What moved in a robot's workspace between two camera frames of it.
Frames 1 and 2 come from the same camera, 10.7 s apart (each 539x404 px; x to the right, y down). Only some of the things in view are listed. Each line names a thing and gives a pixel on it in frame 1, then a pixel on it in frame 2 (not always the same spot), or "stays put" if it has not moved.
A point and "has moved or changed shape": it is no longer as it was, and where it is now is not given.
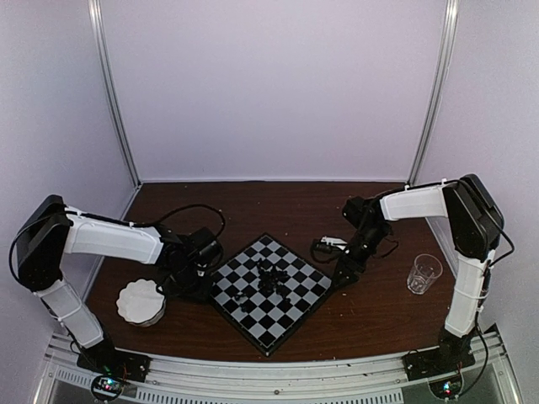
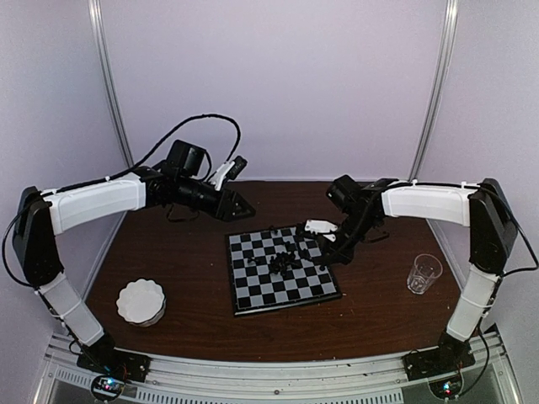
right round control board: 447,390 stays put
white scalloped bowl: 141,303 stays put
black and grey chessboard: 269,318 has moved or changed shape
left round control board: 105,387 stays put
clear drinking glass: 426,268 stays put
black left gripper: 202,292 to 225,212
